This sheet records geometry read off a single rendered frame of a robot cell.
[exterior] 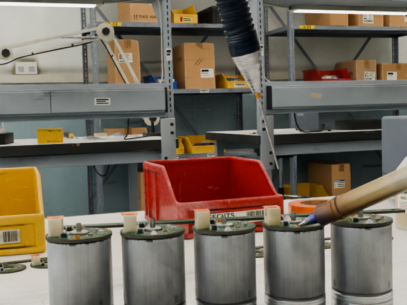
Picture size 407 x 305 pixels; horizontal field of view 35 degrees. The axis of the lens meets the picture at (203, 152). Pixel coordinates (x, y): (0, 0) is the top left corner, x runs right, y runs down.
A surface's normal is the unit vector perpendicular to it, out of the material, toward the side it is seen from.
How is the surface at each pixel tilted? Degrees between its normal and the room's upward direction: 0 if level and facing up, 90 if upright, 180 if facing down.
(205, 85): 89
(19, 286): 0
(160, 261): 90
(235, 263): 90
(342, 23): 89
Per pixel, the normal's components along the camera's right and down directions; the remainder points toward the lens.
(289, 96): 0.32, 0.05
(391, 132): -0.99, 0.04
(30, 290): -0.03, -1.00
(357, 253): -0.34, 0.07
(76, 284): 0.09, 0.06
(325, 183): -0.92, 0.08
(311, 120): -0.79, 0.06
